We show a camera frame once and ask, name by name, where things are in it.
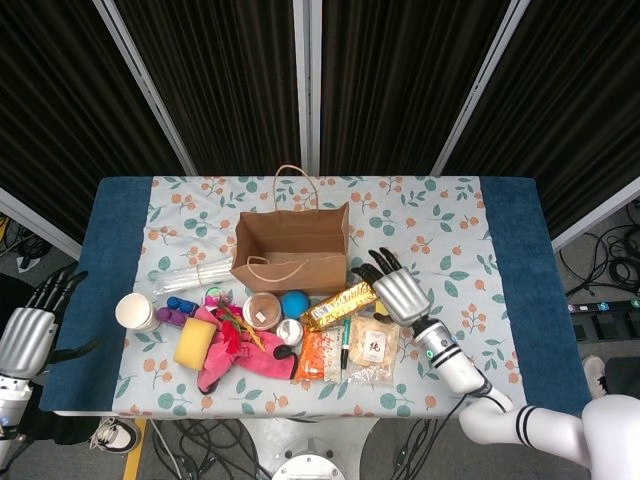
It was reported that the white paper cup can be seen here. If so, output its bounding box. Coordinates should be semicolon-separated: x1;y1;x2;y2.
114;292;162;333

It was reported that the blue ball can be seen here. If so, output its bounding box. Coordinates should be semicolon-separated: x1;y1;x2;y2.
282;290;311;321

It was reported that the small green round trinket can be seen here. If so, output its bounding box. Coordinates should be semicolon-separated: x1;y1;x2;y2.
202;285;236;307

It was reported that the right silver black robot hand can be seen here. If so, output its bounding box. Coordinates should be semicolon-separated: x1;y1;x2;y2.
351;247;432;327

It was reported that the orange snack packet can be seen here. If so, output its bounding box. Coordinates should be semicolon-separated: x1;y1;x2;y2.
293;327;346;384

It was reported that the brown paper handle bag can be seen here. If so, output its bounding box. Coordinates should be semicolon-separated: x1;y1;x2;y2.
230;165;350;296

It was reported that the blue plastic toy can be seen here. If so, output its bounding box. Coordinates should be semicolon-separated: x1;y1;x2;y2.
166;295;198;316

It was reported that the green pen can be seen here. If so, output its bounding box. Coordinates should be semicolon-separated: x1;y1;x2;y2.
340;317;354;370

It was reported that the blue table cover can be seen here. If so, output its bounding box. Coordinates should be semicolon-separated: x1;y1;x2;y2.
39;175;596;417

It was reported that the purple plastic toy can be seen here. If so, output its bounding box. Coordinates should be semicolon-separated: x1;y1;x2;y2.
157;306;190;326

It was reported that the black floor cable tangle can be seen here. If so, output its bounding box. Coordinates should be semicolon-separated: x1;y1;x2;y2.
149;418;261;480
389;418;439;480
558;199;640;299

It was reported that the pink plush cloth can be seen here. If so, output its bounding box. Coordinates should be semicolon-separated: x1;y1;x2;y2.
195;305;300;396

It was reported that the yellow sponge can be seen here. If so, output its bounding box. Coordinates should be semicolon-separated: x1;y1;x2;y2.
173;318;219;370

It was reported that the colourful feather toy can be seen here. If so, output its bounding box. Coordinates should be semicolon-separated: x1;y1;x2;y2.
217;299;266;356

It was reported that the small round white tin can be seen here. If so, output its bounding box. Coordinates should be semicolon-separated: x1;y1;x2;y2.
275;318;305;347

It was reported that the grey partition rail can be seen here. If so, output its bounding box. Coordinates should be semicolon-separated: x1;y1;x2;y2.
0;187;84;261
549;177;640;251

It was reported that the brown lidded paper cup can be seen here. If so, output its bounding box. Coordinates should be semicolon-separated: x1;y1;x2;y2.
242;292;284;332

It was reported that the plain white sneaker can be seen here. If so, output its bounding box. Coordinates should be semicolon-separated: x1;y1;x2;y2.
582;354;609;396

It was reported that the black power strip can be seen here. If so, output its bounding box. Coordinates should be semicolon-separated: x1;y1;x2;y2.
567;299;640;316

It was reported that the floral tablecloth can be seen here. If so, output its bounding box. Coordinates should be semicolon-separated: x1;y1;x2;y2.
110;174;530;419

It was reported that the black ribbed partition panel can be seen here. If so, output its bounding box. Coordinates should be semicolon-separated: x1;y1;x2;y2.
114;0;301;176
439;0;640;236
319;0;511;176
0;0;186;241

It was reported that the upright grey partition post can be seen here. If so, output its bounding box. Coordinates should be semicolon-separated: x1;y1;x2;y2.
292;0;324;176

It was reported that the white straw bundle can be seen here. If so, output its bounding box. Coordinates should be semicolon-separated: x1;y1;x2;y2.
149;257;241;296

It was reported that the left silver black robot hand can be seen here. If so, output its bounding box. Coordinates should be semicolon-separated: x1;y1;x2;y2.
0;269;101;376

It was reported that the white snack bag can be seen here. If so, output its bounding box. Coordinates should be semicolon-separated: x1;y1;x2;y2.
344;314;403;386

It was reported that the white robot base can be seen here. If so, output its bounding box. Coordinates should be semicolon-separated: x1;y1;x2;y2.
239;418;381;480

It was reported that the white black-striped sneaker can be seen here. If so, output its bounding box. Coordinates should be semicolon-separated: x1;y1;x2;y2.
89;417;141;454

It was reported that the gold foil snack package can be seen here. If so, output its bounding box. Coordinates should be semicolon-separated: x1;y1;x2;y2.
302;280;382;332

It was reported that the slanted grey partition post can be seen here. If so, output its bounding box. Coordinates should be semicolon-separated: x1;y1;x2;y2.
92;0;199;176
429;0;531;176

